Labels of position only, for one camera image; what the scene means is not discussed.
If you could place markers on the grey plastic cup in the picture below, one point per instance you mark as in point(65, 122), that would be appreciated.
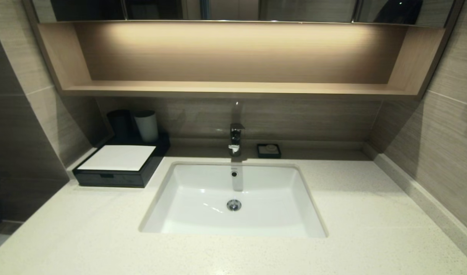
point(147, 128)

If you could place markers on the black amenity box housing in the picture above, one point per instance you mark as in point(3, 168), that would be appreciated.
point(159, 151)

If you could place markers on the white board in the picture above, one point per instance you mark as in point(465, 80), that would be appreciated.
point(117, 157)

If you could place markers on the chrome faucet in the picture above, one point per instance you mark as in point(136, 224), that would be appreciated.
point(236, 137)

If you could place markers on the black soap dish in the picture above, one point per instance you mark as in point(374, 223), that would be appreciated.
point(261, 153)

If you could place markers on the small round soap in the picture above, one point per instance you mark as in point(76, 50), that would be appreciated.
point(271, 148)

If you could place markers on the chrome sink drain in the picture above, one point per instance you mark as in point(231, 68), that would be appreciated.
point(234, 205)

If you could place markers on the white sink basin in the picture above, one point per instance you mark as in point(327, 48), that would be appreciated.
point(268, 198)

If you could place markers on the black cylindrical cup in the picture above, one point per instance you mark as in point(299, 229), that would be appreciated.
point(120, 123)

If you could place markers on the mirror cabinet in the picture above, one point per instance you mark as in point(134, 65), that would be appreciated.
point(294, 9)

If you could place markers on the wooden wall shelf niche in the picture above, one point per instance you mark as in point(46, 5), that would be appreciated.
point(233, 88)

